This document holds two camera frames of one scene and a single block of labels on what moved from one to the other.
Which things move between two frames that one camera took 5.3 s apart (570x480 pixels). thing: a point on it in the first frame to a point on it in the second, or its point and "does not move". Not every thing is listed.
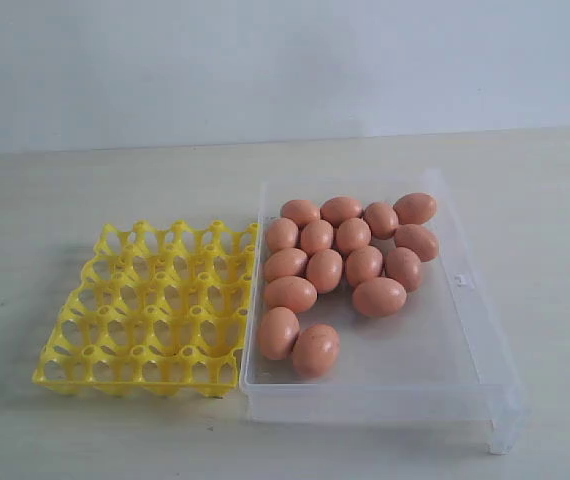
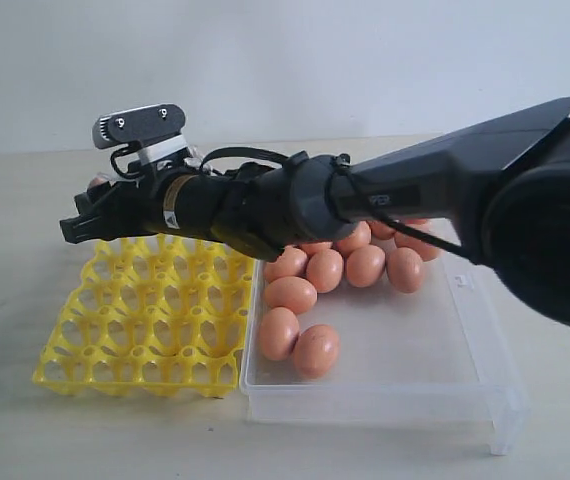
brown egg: [403, 265] does not move
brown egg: [316, 351] does not move
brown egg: [379, 297] to [97, 181]
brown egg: [362, 264] does not move
